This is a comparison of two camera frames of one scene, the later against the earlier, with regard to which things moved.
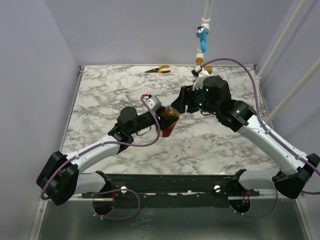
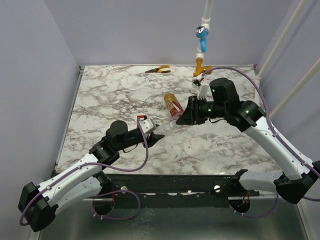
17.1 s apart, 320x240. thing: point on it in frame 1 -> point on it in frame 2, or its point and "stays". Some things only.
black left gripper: (165, 121) -> (152, 139)
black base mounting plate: (172, 191) stays
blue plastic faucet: (201, 32) stays
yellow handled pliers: (159, 70) stays
